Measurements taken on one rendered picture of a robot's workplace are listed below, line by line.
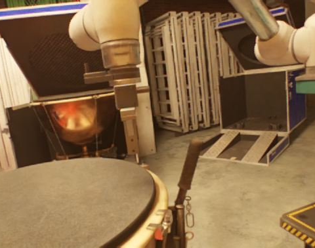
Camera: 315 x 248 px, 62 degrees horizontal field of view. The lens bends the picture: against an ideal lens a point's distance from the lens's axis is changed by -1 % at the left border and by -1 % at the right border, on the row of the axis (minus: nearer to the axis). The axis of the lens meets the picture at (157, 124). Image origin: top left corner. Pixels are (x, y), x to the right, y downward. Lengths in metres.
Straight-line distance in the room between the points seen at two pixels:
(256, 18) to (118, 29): 0.78
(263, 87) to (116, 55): 4.25
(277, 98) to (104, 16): 4.24
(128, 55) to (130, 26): 0.06
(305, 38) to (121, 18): 0.91
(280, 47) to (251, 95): 3.52
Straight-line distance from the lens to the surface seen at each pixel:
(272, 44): 1.33
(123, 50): 0.60
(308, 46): 1.31
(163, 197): 0.65
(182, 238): 0.73
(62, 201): 0.68
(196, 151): 0.66
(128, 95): 0.57
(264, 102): 4.78
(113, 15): 0.60
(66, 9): 2.48
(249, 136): 3.89
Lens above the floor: 1.06
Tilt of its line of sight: 10 degrees down
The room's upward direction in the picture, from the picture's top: 7 degrees counter-clockwise
